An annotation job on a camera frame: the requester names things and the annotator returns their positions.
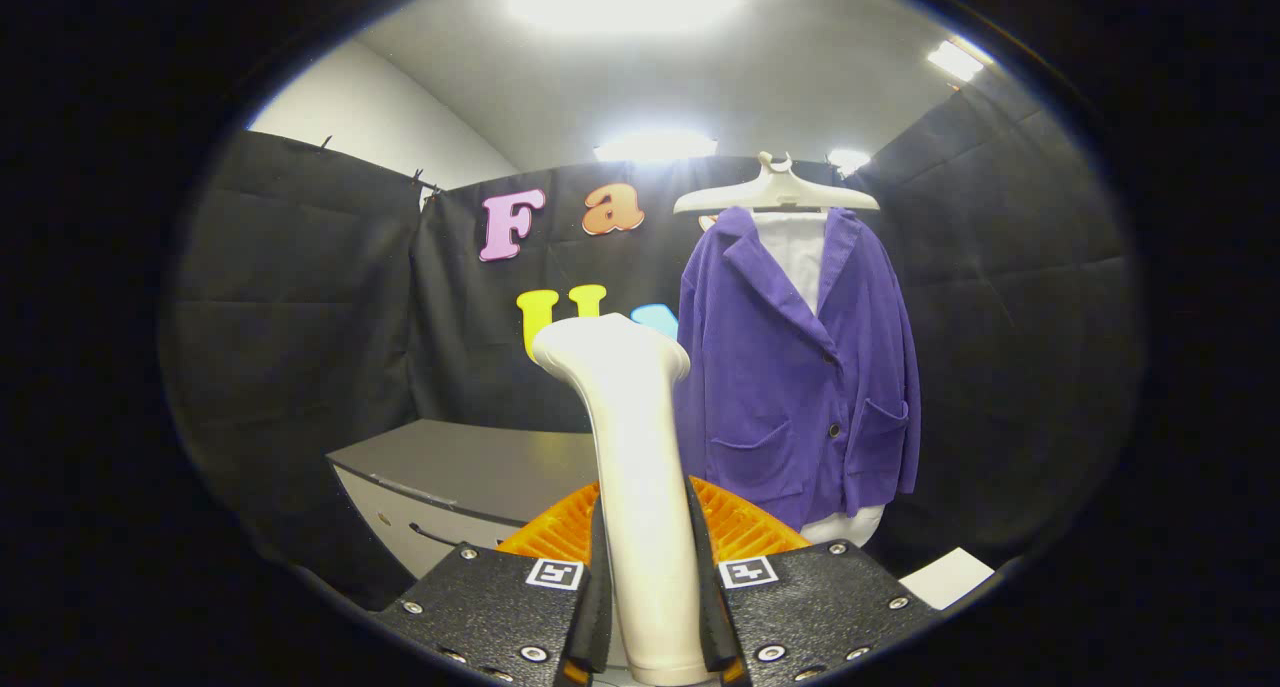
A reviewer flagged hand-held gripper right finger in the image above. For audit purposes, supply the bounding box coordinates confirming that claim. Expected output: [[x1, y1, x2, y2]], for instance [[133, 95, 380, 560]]
[[685, 475, 941, 687]]

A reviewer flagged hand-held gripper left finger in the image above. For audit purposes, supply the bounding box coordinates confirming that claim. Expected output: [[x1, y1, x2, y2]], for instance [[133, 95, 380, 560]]
[[372, 480, 613, 687]]

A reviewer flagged white garment steamer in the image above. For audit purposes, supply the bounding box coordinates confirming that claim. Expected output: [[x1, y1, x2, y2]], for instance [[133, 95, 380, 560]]
[[530, 313, 717, 687]]

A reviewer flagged purple corduroy jacket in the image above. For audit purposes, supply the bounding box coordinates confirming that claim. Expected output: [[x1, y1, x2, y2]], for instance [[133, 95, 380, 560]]
[[672, 205, 923, 531]]

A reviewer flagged white shirt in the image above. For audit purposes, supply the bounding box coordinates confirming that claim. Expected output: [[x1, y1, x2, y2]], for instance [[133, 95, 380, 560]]
[[750, 209, 887, 549]]

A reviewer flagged white clothes hanger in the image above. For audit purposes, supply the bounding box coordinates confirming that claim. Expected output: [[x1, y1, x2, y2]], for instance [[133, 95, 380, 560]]
[[673, 152, 881, 216]]

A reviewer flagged white paper sheet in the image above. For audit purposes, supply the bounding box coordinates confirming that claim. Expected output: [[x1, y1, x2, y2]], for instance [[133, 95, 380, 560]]
[[898, 547, 997, 611]]

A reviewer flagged grey cabinet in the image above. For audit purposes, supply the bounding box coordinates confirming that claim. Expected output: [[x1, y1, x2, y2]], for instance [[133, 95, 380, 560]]
[[327, 419, 603, 580]]

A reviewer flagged black backdrop cloth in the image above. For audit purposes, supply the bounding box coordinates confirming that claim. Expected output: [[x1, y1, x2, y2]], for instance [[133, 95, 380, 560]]
[[160, 67, 1141, 610]]

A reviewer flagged ceiling light panel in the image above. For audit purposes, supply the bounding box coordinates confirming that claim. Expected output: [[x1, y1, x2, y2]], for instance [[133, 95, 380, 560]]
[[593, 132, 719, 163]]

